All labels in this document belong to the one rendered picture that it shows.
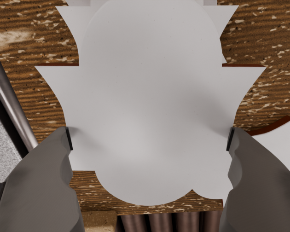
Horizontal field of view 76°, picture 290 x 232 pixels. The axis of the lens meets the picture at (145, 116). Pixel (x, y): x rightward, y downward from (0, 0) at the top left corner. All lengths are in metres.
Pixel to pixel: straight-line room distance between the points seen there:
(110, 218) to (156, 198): 0.15
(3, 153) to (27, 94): 0.12
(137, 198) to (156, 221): 0.20
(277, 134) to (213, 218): 0.20
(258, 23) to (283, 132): 0.11
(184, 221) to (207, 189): 0.12
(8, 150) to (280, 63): 0.33
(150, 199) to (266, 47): 0.16
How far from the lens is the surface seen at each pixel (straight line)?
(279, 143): 0.25
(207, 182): 0.26
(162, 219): 0.36
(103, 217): 0.31
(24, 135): 0.28
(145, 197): 0.16
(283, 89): 0.23
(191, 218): 0.36
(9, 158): 0.32
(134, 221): 0.37
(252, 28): 0.19
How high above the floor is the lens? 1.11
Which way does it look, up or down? 61 degrees down
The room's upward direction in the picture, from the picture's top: 179 degrees counter-clockwise
